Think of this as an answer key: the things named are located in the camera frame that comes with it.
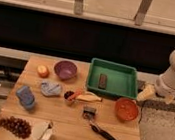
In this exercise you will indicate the blue sponge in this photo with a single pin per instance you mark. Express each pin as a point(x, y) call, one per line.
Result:
point(26, 97)

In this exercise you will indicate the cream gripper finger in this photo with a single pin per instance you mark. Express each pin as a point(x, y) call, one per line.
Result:
point(147, 92)
point(169, 99)

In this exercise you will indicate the brown chocolate bar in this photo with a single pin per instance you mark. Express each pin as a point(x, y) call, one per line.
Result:
point(102, 82)

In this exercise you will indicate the grey blue crumpled cloth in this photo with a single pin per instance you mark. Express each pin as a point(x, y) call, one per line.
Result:
point(50, 89)

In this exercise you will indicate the white tipped cup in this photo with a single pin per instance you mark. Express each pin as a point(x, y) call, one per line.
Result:
point(42, 131)

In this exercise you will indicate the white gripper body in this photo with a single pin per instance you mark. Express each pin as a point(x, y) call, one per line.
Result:
point(162, 89)

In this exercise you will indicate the orange bowl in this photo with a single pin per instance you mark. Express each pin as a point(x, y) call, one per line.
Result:
point(126, 109)

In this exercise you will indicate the small cup with carrot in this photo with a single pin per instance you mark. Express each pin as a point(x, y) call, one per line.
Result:
point(70, 96)

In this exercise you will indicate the dark red grape bunch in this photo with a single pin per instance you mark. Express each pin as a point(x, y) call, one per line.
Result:
point(19, 127)

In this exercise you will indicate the green plastic tray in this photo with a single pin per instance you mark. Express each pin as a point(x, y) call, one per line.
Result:
point(121, 79)

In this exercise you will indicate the purple bowl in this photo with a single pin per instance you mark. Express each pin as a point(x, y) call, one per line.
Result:
point(65, 70)

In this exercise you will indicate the red yellow apple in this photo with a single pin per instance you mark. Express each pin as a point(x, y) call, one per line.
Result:
point(42, 71)

